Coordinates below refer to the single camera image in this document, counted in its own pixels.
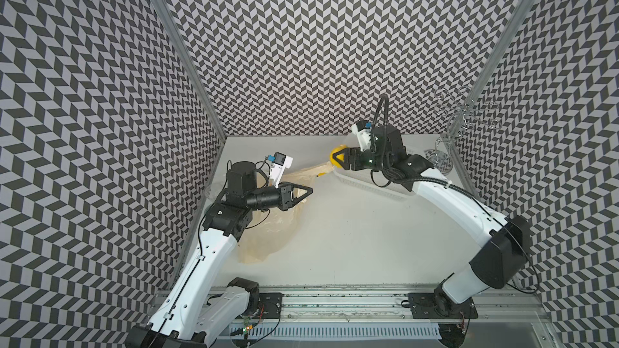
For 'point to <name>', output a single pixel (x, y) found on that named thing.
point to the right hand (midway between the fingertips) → (341, 159)
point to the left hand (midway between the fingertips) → (310, 194)
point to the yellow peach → (338, 148)
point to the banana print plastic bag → (263, 242)
